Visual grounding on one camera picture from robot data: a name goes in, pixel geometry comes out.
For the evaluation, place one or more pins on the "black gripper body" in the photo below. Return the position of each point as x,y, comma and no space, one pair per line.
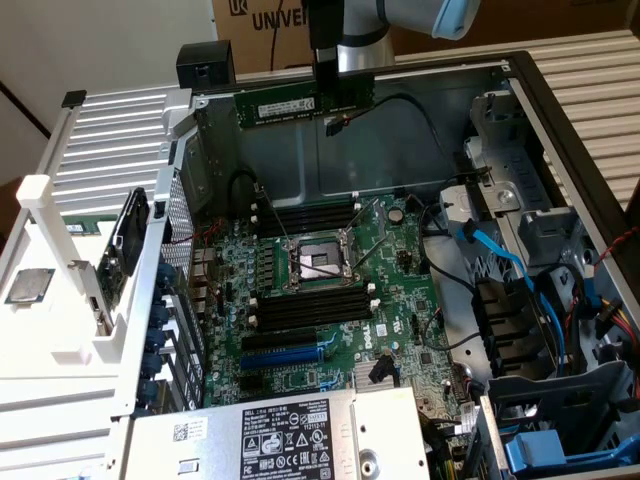
326,22

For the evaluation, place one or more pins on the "green RAM stick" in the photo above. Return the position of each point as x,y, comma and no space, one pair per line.
80,227
280,107

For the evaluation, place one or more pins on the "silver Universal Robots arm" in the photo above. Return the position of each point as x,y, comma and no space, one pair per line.
365,30

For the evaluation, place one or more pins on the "printed cardboard box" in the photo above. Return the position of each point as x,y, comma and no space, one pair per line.
260,45

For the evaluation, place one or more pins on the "open grey PC case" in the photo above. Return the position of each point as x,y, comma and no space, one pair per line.
390,160

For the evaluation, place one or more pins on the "small black box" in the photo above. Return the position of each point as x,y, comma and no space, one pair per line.
205,65

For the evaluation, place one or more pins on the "metal socket cover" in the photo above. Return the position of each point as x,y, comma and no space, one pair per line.
370,215

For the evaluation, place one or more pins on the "round coin battery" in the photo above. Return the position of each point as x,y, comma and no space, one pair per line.
396,215

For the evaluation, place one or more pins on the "thin metal locking lever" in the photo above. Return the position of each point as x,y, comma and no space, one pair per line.
279,227
370,251

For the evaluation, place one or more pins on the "metal CPU socket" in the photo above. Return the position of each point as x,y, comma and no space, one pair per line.
320,260

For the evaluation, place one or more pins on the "plain brown cardboard box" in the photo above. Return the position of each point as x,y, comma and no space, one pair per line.
550,20

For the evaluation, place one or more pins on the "green Dell motherboard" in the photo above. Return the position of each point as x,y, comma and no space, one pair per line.
400,300

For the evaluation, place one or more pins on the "blue card retention clip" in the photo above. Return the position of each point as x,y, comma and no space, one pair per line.
148,390
151,364
159,314
167,276
155,337

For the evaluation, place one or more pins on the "black graphics card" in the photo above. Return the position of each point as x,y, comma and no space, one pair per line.
127,235

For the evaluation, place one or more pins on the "black rack end cap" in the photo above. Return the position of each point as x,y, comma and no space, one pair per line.
74,98

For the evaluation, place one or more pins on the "long black expansion slot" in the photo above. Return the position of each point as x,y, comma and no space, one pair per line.
280,340

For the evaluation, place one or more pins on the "blue expansion slot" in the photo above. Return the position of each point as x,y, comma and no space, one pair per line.
280,359

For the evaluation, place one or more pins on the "silver finned heatsink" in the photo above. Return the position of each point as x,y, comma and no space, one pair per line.
364,376

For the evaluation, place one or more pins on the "short black expansion slot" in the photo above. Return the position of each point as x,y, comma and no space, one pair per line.
250,382

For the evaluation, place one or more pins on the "white parts rack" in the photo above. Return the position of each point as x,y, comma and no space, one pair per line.
125,345

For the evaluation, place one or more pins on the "silver CPU chip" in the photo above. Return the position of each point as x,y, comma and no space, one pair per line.
30,286

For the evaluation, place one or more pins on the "silver power supply unit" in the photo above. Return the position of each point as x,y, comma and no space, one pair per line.
225,440

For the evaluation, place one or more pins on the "blue drive caddy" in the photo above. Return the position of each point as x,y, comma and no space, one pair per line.
535,450

